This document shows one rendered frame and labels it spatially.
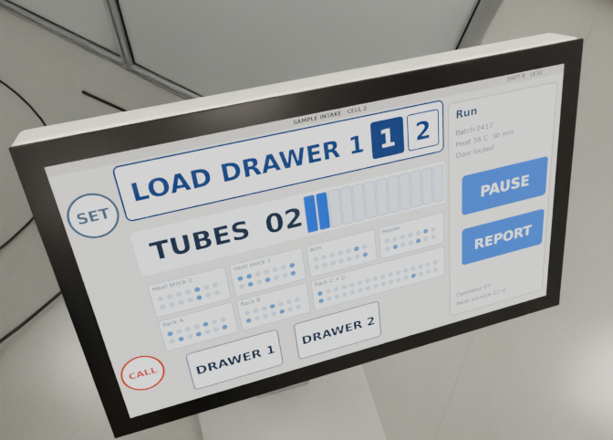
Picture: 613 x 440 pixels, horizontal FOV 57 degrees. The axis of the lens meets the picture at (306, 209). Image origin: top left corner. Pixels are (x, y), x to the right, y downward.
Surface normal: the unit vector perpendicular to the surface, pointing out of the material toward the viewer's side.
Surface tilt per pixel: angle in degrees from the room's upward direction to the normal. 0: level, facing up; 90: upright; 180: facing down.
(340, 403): 5
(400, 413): 0
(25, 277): 0
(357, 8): 90
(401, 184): 50
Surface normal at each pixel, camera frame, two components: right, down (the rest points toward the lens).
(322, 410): 0.11, -0.40
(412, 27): -0.46, 0.78
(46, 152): 0.28, 0.39
